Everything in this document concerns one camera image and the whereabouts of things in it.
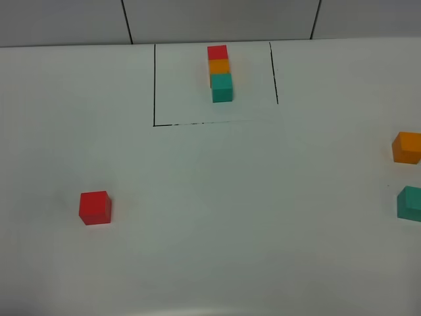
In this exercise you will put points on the teal template block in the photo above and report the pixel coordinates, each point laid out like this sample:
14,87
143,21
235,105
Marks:
222,88

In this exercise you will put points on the orange template block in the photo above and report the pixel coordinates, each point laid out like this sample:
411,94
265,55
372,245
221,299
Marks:
219,66

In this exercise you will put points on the red template block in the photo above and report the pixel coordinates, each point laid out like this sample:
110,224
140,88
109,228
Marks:
217,52

